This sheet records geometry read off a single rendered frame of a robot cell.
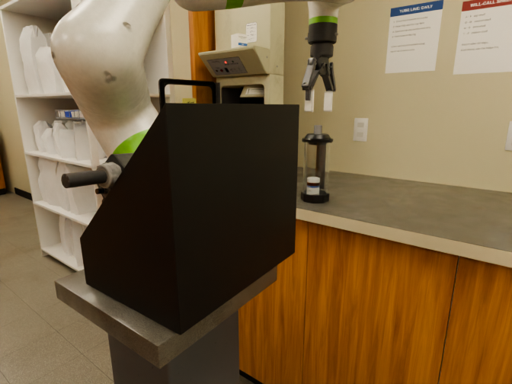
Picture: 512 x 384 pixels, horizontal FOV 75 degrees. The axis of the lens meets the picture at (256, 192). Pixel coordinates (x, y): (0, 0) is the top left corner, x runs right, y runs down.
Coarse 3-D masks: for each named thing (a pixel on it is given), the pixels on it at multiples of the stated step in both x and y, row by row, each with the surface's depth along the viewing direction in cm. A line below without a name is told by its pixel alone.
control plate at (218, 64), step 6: (210, 60) 151; (216, 60) 149; (222, 60) 147; (228, 60) 146; (234, 60) 144; (240, 60) 142; (216, 66) 153; (222, 66) 151; (228, 66) 149; (234, 66) 147; (240, 66) 146; (216, 72) 156; (222, 72) 154; (228, 72) 153; (234, 72) 151; (240, 72) 149; (246, 72) 147
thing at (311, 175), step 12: (312, 144) 114; (324, 144) 113; (312, 156) 115; (324, 156) 114; (312, 168) 116; (324, 168) 116; (312, 180) 117; (324, 180) 117; (312, 192) 118; (324, 192) 118
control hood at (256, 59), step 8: (232, 48) 139; (240, 48) 137; (248, 48) 134; (256, 48) 134; (264, 48) 139; (200, 56) 152; (208, 56) 149; (216, 56) 147; (224, 56) 145; (232, 56) 142; (240, 56) 140; (248, 56) 138; (256, 56) 136; (264, 56) 139; (208, 64) 154; (248, 64) 142; (256, 64) 140; (264, 64) 140; (248, 72) 147; (256, 72) 144; (264, 72) 142
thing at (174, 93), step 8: (168, 88) 144; (176, 88) 147; (184, 88) 150; (192, 88) 153; (200, 88) 156; (208, 88) 159; (168, 96) 145; (176, 96) 147; (184, 96) 150; (192, 96) 153; (200, 96) 157; (208, 96) 160; (160, 104) 143
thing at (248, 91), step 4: (244, 88) 158; (248, 88) 155; (252, 88) 155; (256, 88) 154; (260, 88) 154; (244, 92) 157; (248, 92) 155; (252, 92) 154; (256, 92) 154; (260, 92) 154; (240, 96) 160; (244, 96) 156; (248, 96) 155; (252, 96) 154; (256, 96) 154; (260, 96) 154
